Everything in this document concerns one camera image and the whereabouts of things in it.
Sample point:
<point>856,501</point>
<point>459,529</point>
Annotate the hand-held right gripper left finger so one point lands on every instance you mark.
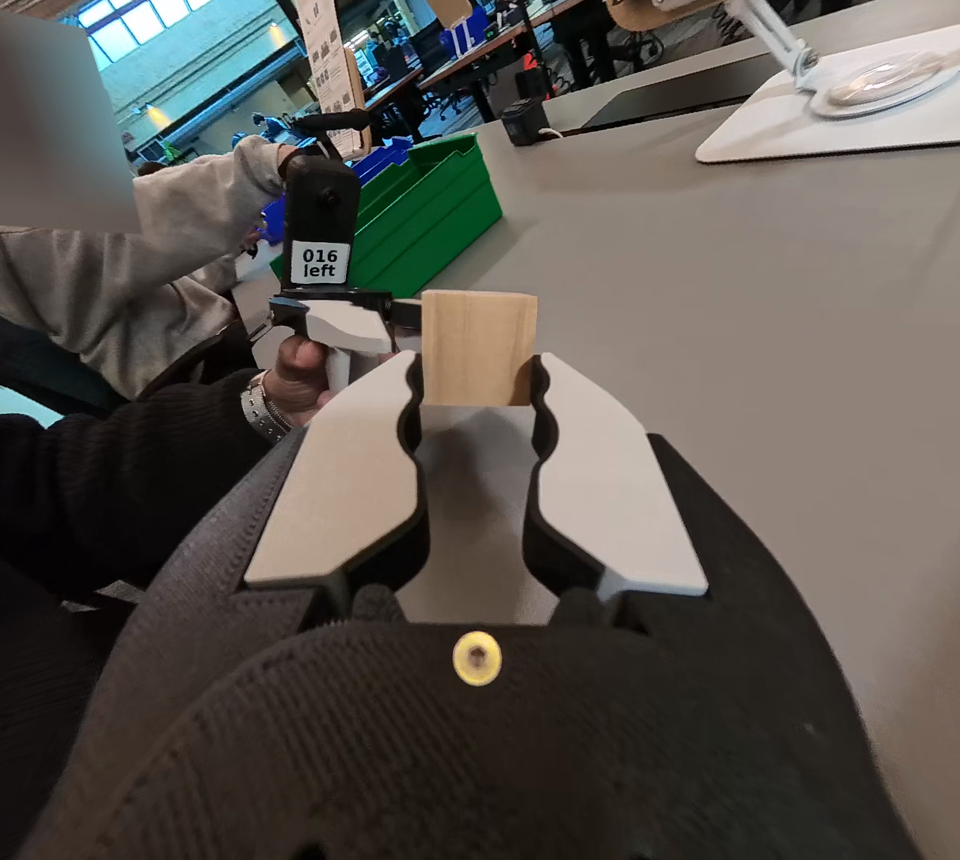
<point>345,493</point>

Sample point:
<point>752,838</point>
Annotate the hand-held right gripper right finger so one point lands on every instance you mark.
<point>611,493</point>

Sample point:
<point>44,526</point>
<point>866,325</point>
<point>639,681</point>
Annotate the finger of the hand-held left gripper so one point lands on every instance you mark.
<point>409,316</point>

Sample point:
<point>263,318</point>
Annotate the medium wooden cube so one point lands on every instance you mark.
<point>480,350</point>

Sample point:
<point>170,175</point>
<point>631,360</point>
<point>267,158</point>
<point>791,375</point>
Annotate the green plastic bin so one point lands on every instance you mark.
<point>435,223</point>

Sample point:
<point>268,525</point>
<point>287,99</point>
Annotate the grey desk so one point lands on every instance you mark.
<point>712,313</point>

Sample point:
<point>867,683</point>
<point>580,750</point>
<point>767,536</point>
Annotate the person's left hand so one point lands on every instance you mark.
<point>300,380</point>

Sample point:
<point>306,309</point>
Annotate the blue plastic bin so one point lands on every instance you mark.
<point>379,163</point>

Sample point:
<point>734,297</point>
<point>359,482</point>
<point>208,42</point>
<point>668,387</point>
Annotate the silver wristwatch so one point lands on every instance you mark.
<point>262,410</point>

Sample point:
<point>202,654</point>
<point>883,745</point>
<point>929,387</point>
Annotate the standing instruction sign board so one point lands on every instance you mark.
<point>319,28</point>

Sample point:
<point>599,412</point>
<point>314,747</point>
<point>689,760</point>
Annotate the small black device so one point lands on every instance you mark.
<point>525,122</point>

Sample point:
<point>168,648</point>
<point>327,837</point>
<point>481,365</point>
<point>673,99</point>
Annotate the wooden-edged table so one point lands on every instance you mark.
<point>510,43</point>

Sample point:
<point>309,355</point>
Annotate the black flat panel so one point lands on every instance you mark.
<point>675,97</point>

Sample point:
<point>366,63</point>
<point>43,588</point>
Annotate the white adjustable stand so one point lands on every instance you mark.
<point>825,125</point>

